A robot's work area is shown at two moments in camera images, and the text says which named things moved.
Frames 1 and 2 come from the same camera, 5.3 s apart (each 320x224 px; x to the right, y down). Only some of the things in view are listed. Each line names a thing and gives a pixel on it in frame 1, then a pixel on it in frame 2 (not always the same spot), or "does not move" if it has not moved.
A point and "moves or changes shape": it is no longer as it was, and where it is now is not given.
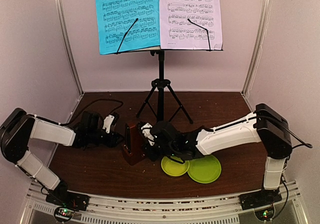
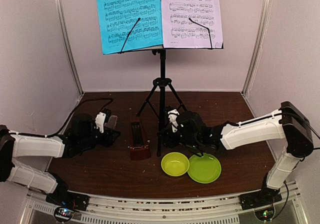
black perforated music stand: (162, 98) moves or changes shape
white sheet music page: (200, 3) does not move
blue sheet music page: (118, 6) does not move
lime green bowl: (173, 168) does not move
